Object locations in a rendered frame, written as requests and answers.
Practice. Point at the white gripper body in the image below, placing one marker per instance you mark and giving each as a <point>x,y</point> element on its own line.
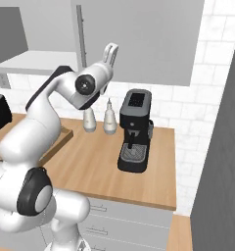
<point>110,55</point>

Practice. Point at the black coffee machine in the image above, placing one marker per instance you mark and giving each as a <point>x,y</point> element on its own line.
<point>134,130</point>

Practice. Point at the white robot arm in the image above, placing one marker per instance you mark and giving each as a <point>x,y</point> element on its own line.
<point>31,137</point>

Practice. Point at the white wall cabinet body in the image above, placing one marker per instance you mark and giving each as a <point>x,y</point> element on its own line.
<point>41,60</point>

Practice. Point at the tall grey fridge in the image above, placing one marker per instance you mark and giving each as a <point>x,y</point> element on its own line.
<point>220,163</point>

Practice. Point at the dark grey cabinet door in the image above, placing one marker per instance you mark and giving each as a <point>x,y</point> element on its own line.
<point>8,32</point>

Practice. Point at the grey drawer front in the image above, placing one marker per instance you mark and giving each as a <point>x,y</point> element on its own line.
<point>129,237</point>
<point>135,212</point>

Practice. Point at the white shaker bottle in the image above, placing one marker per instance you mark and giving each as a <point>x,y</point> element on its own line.
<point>109,121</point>
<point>89,123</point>

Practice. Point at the white wall socket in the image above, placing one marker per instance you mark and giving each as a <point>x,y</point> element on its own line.
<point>3,80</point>

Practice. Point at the wooden tray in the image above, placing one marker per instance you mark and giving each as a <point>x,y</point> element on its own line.
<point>62,139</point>

